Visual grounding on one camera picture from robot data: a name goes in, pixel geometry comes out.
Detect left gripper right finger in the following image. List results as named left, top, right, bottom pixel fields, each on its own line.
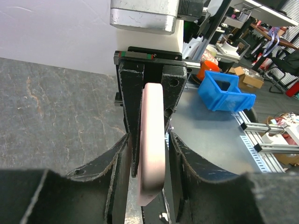
left=169, top=133, right=299, bottom=224

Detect orange cup background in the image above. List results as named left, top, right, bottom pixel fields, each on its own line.
left=196, top=60, right=220, bottom=80

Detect phone with pink case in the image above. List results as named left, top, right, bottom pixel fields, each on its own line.
left=137, top=83, right=166, bottom=206

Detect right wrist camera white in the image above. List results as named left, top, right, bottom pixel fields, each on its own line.
left=109, top=0, right=185, bottom=55

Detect slotted cable duct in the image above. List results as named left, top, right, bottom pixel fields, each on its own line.
left=231, top=112, right=285, bottom=173

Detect black phone stand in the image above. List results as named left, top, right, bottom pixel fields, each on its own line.
left=141, top=189, right=176, bottom=224

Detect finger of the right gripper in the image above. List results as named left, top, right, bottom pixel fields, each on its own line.
left=118, top=59, right=144, bottom=177
left=161, top=65, right=187, bottom=132

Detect cardboard box background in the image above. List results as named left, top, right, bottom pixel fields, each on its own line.
left=228, top=66, right=264, bottom=93

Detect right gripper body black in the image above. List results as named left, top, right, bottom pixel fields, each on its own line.
left=113, top=46, right=201, bottom=108

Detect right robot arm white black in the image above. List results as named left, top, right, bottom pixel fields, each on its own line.
left=110, top=0, right=230, bottom=177

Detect blue plastic bin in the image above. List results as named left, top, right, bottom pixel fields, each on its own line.
left=198, top=71, right=256, bottom=112

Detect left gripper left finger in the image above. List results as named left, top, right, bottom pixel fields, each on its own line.
left=0, top=134, right=131, bottom=224

